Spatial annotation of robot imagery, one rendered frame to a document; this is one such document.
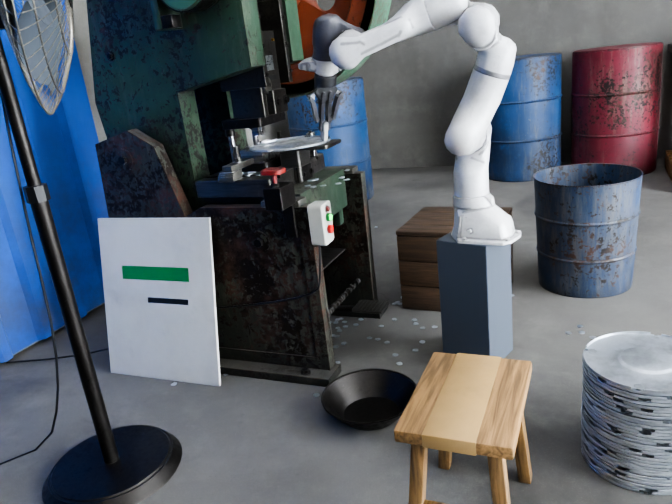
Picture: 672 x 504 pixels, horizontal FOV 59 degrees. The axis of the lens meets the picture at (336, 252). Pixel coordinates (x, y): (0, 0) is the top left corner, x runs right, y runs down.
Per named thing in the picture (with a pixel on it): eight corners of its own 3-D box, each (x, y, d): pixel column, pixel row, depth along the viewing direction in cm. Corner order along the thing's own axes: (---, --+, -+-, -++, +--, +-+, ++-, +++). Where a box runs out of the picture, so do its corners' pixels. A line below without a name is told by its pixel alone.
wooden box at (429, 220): (513, 281, 270) (512, 207, 259) (496, 316, 238) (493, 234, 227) (429, 275, 288) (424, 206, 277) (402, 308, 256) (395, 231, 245)
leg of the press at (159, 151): (342, 370, 213) (309, 115, 184) (329, 388, 203) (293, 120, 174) (139, 348, 249) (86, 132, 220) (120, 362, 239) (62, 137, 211)
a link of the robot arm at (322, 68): (344, 59, 191) (343, 76, 194) (327, 48, 200) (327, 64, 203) (308, 63, 186) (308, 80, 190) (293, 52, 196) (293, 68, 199)
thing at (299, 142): (274, 139, 232) (274, 137, 231) (342, 135, 220) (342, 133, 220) (234, 154, 207) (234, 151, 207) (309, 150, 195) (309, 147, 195)
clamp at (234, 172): (258, 171, 212) (253, 142, 209) (233, 182, 198) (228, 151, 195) (244, 171, 215) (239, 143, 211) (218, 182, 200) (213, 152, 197)
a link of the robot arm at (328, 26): (363, 66, 186) (370, 56, 194) (366, 22, 179) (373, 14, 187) (308, 59, 190) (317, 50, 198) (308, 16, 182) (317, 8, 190)
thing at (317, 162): (325, 167, 236) (323, 152, 234) (271, 197, 197) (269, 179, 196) (260, 170, 248) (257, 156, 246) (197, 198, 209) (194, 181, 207)
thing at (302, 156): (345, 174, 217) (341, 137, 212) (331, 183, 205) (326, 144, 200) (285, 176, 227) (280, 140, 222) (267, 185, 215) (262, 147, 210)
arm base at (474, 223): (529, 231, 195) (528, 189, 190) (504, 249, 181) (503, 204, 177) (467, 224, 209) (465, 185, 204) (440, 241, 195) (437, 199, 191)
